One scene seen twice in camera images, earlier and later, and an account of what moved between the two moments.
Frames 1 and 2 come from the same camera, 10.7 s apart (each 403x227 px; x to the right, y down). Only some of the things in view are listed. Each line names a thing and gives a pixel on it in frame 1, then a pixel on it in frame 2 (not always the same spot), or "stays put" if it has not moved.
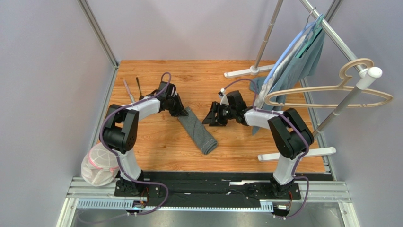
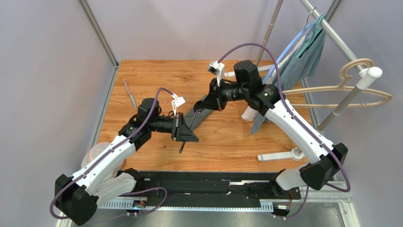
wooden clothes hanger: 370,65 stays put
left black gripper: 178,112 → 180,131
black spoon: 141,97 → 181,147
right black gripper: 217,112 → 215,95
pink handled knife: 132,98 stays put
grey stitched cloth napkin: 203,140 → 201,98
